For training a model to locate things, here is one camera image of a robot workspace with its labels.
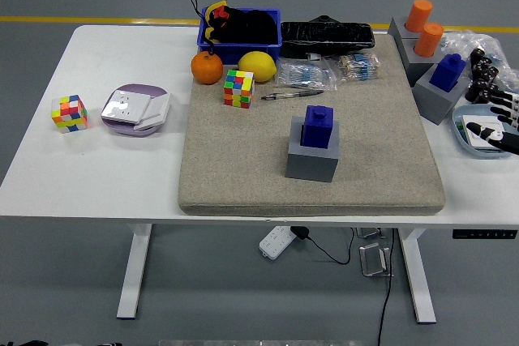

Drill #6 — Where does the white wall socket panel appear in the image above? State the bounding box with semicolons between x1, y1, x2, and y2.
101;88;152;124

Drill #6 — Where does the blue square seal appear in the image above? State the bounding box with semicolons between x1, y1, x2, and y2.
428;53;467;93
300;104;335;150

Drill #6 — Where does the bag of blue resistors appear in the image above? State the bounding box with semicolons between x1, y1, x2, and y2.
275;58;338;92

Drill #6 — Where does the black wrapped rear-view mirror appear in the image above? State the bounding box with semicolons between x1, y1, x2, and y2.
279;14;376;59

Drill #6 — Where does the grey round seal holder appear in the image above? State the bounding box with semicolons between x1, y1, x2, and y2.
387;16;418;41
399;36;447;88

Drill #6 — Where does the light blue plate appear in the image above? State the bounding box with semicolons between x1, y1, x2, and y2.
451;104;519;159

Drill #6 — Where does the white switch panel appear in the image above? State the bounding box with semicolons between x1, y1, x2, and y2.
133;92;172;132
461;115;513;151

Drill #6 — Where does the large metal bracket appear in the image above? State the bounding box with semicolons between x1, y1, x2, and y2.
358;242;395;278

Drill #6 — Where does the clear ballpoint pen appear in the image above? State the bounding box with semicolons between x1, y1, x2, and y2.
260;89;325;101

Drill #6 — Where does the yellow lemon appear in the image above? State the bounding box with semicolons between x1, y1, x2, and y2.
237;50;278;83

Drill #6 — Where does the orange cylinder seal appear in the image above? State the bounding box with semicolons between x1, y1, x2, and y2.
405;0;434;34
413;22;444;58

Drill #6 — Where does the dark brown knobs cluster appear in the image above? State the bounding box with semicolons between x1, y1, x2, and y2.
465;48;500;104

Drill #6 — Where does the white power strip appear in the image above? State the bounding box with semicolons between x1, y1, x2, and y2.
258;225;297;260

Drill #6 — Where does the black floor cable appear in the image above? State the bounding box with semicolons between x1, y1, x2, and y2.
376;228;397;346

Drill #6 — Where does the white table leg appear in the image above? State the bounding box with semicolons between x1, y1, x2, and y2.
116;223;153;320
397;227;437;325

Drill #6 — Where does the small metal bracket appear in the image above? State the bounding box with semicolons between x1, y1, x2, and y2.
355;227;388;240

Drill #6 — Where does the clear plastic bag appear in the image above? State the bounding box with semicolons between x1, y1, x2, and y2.
440;29;519;100

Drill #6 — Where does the blue plastic bin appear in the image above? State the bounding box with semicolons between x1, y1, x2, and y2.
196;7;283;66

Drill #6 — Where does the grey-brown mat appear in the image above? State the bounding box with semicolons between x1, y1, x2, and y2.
177;33;447;217

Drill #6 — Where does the large colourful puzzle cube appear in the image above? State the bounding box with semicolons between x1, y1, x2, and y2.
223;69;255;109

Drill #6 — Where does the bag of tan resistors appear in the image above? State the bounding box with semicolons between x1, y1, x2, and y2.
330;53;382;83

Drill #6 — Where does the grey square seal holder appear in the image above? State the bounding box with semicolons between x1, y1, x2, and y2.
413;62;474;125
285;115;341;184

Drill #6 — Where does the black plug with cord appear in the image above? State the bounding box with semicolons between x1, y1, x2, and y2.
290;225;356;265

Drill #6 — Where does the orange fruit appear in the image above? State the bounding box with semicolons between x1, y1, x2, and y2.
191;51;225;86

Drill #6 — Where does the small colourful puzzle cube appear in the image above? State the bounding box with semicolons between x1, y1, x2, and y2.
50;94;89;135

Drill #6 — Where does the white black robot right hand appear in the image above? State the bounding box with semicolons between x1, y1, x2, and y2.
465;88;519;156

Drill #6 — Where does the black table control panel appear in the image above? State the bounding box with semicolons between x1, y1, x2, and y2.
452;229;519;241

